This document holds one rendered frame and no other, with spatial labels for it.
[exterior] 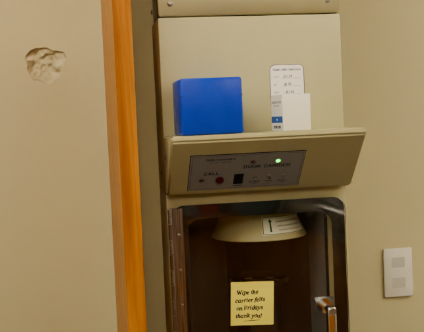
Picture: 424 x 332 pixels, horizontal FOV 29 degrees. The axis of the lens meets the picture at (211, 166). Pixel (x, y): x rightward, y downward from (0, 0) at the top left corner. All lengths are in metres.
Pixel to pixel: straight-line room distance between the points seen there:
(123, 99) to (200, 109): 0.12
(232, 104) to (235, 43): 0.15
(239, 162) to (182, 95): 0.15
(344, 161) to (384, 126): 0.57
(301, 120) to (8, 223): 0.76
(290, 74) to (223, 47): 0.13
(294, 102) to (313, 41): 0.15
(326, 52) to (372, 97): 0.50
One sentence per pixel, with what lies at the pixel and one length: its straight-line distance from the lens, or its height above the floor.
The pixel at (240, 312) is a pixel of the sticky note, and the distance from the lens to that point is 1.45.
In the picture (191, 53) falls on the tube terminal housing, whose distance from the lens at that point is 1.42.
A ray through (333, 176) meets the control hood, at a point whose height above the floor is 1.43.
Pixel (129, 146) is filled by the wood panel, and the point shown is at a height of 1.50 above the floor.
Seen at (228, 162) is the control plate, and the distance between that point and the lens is 1.34.
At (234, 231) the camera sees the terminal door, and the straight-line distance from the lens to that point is 1.43.
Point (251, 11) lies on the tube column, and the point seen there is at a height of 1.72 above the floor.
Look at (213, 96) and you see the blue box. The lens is 1.31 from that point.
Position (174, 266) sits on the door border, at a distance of 1.42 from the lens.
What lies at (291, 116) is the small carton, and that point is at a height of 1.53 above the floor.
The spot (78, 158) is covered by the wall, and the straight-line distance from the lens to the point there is 1.83.
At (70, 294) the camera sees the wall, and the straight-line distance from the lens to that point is 1.87.
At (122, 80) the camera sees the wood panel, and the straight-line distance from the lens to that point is 1.32.
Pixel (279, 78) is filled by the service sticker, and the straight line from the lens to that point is 1.45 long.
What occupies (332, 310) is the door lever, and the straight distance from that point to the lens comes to 1.43.
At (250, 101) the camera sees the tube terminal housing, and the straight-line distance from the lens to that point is 1.43.
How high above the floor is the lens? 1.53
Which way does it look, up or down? 3 degrees down
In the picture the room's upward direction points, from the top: 3 degrees counter-clockwise
